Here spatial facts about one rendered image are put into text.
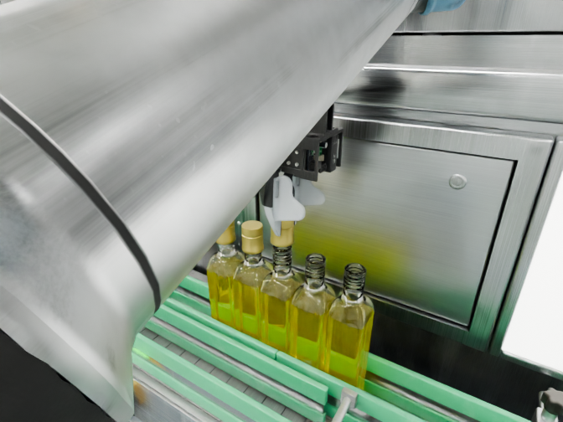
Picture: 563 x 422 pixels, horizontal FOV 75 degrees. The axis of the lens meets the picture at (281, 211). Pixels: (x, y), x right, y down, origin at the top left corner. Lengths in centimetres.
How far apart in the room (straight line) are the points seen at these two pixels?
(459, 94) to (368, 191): 19
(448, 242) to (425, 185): 9
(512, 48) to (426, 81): 10
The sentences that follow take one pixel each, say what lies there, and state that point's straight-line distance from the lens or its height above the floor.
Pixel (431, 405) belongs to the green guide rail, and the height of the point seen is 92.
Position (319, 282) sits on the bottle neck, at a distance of 54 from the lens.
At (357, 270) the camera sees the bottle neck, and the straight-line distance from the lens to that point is 53.
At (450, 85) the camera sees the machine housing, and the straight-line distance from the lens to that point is 54.
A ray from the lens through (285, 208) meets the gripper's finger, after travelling 48.
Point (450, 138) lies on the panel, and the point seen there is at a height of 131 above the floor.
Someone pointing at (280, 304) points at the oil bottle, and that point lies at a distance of 58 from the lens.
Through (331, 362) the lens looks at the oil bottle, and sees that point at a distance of 60.
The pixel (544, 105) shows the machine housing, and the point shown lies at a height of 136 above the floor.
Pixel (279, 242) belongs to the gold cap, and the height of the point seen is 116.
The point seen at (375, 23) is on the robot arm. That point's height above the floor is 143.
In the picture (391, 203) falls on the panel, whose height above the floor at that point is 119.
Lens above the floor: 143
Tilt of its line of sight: 25 degrees down
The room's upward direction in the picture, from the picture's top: straight up
